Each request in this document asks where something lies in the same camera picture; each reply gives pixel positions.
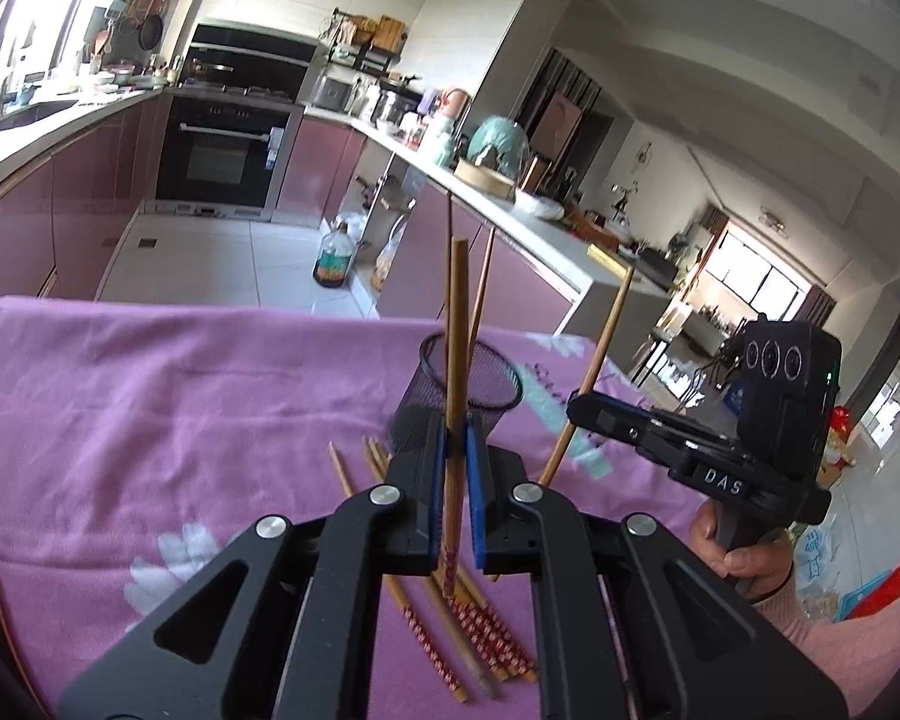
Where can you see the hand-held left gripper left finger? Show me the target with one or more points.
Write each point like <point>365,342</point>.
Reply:
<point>439,484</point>

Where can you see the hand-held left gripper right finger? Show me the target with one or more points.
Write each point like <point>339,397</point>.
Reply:
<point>474,499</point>

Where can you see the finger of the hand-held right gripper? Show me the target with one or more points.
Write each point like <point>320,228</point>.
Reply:
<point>615,424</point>

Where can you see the wooden chopstick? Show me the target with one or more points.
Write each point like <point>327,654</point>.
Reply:
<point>484,634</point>
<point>427,645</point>
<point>457,315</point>
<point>607,330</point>
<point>506,641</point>
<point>465,649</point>
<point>481,285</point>

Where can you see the black mesh cup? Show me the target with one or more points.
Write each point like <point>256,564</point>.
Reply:
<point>495,390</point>

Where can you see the person's right forearm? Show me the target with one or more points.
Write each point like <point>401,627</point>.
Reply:
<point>832,660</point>

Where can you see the person's right hand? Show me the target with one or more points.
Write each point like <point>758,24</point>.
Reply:
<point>754,562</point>

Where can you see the living room window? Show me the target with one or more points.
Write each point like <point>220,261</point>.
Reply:
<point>754,277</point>

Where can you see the pink peninsula cabinet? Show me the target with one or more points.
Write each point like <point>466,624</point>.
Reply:
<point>435,255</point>

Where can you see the clear plastic bag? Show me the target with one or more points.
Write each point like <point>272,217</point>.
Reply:
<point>388,259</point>

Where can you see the white bowl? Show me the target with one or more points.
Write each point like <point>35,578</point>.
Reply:
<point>538,205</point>

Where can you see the cooking oil bottle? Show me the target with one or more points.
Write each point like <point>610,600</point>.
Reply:
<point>334,259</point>

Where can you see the bamboo steamer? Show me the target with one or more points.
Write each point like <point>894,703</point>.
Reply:
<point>484,178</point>

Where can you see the purple floral tablecloth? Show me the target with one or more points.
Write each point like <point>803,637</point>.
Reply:
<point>157,405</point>

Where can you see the pink kettle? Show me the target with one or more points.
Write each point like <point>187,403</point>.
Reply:
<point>455,103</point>

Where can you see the black built-in oven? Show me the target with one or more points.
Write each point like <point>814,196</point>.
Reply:
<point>221,154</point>

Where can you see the silver countertop appliance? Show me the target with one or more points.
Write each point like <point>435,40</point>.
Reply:
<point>334,92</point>

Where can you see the black counter rack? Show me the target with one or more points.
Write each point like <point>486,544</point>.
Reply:
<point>364,41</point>

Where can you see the black range hood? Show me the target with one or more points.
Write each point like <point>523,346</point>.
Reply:
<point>251,52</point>

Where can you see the pink kitchen cabinet run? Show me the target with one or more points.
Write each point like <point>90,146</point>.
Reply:
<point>60,195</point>

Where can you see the hanging frying pan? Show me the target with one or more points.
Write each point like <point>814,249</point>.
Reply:
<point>150,30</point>

